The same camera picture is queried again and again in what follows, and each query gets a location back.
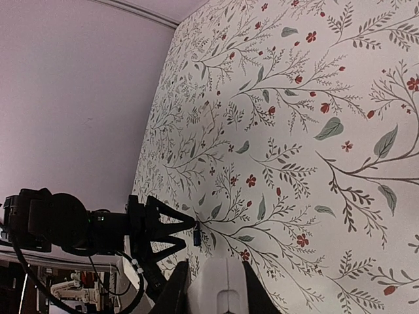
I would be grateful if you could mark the floral patterned table mat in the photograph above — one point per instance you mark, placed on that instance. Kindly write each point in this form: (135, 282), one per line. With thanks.
(289, 130)

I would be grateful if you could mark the white remote control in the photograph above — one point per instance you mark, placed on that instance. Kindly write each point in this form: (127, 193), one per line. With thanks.
(219, 288)

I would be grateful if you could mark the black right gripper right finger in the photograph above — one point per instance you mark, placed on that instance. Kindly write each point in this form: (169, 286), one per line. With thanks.
(258, 299)

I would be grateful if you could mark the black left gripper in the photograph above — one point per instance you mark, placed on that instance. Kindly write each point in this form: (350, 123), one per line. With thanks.
(108, 230)

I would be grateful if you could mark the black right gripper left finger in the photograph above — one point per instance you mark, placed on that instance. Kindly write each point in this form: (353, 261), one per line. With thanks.
(173, 299)

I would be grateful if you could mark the black battery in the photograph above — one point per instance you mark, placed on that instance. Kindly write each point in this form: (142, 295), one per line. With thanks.
(196, 238)

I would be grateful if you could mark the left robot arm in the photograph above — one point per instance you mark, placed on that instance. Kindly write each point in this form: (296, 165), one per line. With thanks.
(39, 219)

